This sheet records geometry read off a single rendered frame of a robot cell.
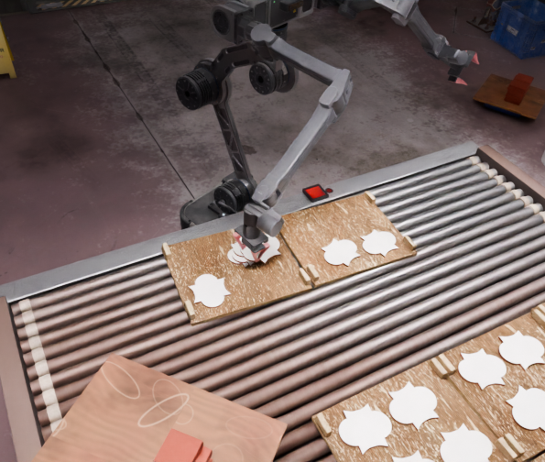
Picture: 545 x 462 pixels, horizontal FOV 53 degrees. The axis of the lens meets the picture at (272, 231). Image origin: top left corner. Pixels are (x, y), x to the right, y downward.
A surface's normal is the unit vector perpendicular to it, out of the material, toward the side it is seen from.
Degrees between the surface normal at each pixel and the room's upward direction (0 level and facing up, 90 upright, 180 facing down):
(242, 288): 0
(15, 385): 0
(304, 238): 0
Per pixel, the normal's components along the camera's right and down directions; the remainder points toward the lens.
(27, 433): 0.06, -0.73
